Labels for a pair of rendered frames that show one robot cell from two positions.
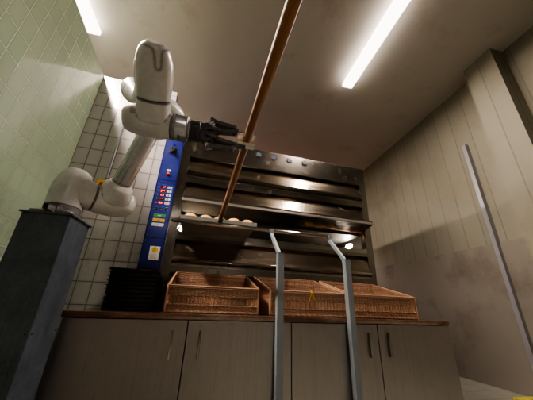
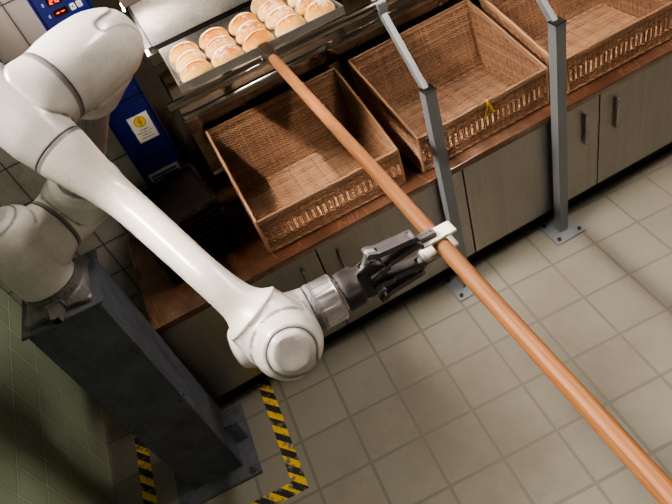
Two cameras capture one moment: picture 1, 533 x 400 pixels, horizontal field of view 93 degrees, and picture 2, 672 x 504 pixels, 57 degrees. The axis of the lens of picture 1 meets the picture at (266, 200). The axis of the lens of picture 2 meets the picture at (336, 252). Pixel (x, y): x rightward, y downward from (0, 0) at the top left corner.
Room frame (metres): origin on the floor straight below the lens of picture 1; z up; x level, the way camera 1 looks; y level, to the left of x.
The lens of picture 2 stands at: (-0.01, 0.19, 2.01)
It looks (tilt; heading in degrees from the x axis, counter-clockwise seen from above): 44 degrees down; 6
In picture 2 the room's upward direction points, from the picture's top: 22 degrees counter-clockwise
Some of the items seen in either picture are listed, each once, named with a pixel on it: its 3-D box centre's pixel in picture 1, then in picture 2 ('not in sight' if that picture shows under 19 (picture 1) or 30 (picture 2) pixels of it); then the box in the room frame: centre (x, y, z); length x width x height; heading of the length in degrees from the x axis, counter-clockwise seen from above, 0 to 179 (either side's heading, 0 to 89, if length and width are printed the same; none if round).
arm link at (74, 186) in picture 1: (72, 189); (23, 247); (1.21, 1.02, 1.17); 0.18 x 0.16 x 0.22; 139
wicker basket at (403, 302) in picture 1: (363, 298); (575, 13); (2.15, -0.81, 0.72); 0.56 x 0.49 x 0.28; 105
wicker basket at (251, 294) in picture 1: (212, 290); (303, 156); (1.84, 0.35, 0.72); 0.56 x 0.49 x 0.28; 104
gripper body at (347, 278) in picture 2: (202, 132); (362, 281); (0.73, 0.23, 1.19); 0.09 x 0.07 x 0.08; 104
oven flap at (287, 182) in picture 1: (281, 180); not in sight; (2.25, -0.14, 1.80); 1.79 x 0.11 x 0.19; 105
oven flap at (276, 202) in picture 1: (281, 204); not in sight; (2.25, -0.14, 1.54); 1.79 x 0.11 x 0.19; 105
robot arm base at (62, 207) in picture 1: (59, 212); (53, 290); (1.19, 1.02, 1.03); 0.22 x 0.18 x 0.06; 11
